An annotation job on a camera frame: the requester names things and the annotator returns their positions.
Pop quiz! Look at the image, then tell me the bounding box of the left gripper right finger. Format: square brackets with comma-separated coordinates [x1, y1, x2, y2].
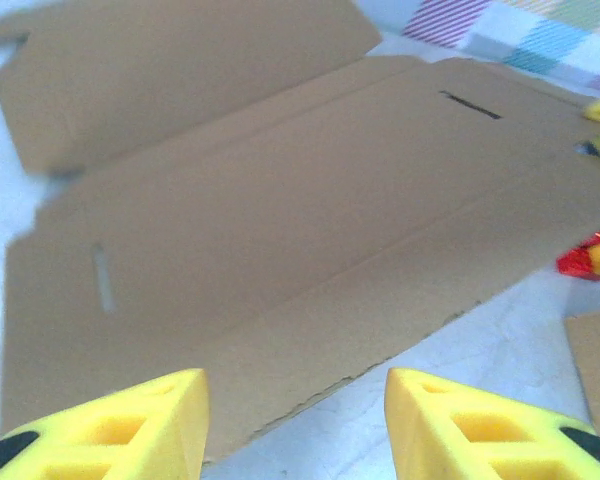
[383, 368, 600, 480]

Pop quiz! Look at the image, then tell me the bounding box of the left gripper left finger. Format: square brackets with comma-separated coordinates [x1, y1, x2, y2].
[0, 368, 212, 480]

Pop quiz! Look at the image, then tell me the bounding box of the brown cardboard box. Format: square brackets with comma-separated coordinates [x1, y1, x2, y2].
[0, 0, 600, 465]
[563, 308, 600, 449]

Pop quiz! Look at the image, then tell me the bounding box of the red toy block piece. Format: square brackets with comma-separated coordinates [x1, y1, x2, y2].
[556, 223, 600, 282]

